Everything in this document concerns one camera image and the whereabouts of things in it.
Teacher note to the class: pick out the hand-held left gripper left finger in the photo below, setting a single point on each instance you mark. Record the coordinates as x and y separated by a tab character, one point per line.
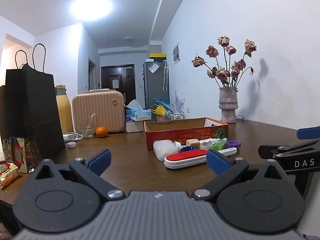
101	160

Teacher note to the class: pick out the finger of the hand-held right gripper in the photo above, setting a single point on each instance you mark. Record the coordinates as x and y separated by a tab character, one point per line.
287	149
308	133

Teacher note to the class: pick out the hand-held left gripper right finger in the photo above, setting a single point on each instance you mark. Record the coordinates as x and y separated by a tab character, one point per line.
217	162

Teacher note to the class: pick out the green spray bottle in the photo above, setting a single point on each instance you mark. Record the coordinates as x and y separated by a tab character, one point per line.
220	143

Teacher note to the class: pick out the red and white lint brush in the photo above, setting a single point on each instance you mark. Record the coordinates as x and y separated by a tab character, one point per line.
186	158

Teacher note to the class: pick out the red cardboard box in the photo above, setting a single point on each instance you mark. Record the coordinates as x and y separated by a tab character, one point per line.
175	132

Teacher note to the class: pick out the small white cap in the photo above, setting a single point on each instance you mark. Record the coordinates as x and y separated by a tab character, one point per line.
206	146

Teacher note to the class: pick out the purple round lid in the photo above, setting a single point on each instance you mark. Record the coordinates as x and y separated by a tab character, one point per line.
234	144

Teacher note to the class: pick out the orange fruit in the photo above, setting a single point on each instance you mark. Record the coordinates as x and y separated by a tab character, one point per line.
101	132

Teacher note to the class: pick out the clear glass cup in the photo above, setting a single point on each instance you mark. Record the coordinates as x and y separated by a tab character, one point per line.
87	132

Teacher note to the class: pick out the small beige box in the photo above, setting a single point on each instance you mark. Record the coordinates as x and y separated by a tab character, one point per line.
193	143

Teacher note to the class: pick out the blue round lid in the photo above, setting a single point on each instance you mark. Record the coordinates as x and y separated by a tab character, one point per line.
188	148

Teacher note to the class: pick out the white bottle cap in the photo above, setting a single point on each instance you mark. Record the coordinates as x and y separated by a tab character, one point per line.
71	144

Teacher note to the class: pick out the purple and white box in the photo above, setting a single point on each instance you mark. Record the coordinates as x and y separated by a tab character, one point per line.
133	126

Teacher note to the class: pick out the pink ribbed suitcase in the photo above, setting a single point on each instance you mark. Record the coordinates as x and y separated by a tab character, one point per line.
100	110

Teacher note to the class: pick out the white pill bottle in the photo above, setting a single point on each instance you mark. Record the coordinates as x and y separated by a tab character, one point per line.
163	150

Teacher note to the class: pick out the pink textured vase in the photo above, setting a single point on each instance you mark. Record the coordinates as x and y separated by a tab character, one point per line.
228	105

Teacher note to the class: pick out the blue tissue box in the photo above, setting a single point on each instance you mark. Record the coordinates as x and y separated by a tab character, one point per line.
138	114

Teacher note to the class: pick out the yellow thermos bottle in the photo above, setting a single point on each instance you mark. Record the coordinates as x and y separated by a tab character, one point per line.
63	112

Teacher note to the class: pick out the purple feather decoration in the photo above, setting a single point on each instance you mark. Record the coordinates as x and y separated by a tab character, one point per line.
179	102

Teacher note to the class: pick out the pink pot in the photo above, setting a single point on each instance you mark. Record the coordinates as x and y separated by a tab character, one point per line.
161	118

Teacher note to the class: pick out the yellow watering can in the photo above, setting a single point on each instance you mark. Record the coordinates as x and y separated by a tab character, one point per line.
158	110

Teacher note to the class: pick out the dark brown entrance door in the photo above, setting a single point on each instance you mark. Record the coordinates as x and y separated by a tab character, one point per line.
117	82

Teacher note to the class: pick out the red snack packet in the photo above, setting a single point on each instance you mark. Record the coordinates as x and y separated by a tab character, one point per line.
21	152

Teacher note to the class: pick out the dried pink roses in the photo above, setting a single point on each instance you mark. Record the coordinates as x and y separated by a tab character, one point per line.
225	73

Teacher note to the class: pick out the grey refrigerator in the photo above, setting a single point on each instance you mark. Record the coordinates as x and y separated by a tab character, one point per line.
153	87

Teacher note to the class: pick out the black paper bag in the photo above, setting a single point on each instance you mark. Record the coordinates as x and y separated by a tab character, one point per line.
30	105

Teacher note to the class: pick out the orange snack packet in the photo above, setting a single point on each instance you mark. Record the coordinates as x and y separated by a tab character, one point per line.
8	175

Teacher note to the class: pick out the white folded umbrella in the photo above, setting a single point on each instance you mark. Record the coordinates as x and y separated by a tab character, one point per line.
165	77

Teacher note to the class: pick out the paper note on refrigerator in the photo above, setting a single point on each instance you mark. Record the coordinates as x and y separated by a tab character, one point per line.
154	68

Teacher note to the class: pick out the yellow box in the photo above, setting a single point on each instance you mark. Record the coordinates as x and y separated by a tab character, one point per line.
158	55

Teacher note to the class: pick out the small ceiling lamp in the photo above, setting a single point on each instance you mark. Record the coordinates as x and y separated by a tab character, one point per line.
128	38

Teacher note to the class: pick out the bright round ceiling lamp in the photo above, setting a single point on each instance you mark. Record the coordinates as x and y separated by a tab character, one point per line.
91	7

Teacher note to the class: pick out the grey side door frame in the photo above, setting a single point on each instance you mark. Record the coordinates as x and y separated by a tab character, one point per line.
91	75

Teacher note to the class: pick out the white wall picture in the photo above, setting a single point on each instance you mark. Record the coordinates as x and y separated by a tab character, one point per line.
176	53

